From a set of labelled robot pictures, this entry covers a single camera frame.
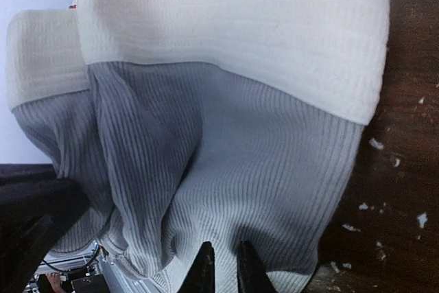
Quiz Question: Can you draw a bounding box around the grey underwear white waistband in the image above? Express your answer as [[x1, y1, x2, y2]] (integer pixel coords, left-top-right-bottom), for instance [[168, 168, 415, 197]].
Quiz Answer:
[[6, 0, 390, 292]]

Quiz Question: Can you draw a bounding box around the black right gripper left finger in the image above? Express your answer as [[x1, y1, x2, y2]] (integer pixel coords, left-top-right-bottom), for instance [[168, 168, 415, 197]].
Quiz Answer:
[[178, 242, 215, 293]]

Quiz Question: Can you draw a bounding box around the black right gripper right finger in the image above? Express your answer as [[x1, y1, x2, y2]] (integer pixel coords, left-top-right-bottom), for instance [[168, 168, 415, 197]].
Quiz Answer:
[[237, 241, 276, 293]]

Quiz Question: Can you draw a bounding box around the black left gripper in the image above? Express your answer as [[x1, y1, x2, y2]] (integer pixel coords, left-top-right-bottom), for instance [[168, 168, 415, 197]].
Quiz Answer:
[[1, 164, 90, 292]]

